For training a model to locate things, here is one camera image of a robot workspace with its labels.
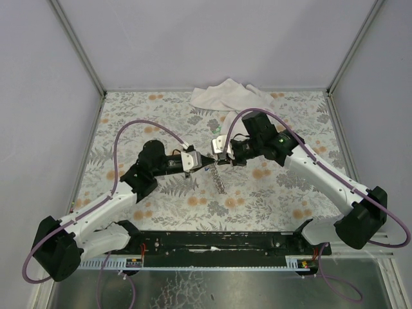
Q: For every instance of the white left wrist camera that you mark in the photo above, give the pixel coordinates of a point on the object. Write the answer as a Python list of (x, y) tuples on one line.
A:
[(191, 159)]

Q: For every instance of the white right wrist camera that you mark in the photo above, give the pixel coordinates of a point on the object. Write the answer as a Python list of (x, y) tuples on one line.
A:
[(218, 145)]

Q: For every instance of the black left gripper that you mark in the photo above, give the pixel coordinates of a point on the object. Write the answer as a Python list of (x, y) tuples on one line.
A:
[(202, 161)]

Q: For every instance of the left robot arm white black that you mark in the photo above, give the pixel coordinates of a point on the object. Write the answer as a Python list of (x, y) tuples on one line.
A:
[(61, 245)]

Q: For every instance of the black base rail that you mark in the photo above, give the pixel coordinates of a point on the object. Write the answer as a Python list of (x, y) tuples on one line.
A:
[(226, 246)]

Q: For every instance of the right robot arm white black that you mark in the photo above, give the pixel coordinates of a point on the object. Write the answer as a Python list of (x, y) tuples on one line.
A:
[(362, 210)]

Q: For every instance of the grey aluminium corner post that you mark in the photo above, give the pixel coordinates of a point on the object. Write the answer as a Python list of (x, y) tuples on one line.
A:
[(363, 30)]

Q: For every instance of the green tagged key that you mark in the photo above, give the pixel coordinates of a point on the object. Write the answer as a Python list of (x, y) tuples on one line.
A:
[(217, 131)]

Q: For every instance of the white disc with keyrings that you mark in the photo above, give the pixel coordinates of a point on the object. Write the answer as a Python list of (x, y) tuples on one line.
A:
[(217, 180)]

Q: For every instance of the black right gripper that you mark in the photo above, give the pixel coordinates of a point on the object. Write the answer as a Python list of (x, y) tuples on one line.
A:
[(235, 159)]

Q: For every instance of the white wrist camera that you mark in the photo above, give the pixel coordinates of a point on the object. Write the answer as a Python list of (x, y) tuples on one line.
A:
[(218, 145), (191, 159)]

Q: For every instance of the white crumpled cloth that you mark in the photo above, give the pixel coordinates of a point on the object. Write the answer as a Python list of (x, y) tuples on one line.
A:
[(232, 97)]

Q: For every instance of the white slotted cable duct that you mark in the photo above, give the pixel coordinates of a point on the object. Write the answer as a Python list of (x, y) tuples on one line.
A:
[(260, 263)]

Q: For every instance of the grey left corner post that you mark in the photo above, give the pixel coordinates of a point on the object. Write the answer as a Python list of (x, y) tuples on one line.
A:
[(73, 39)]

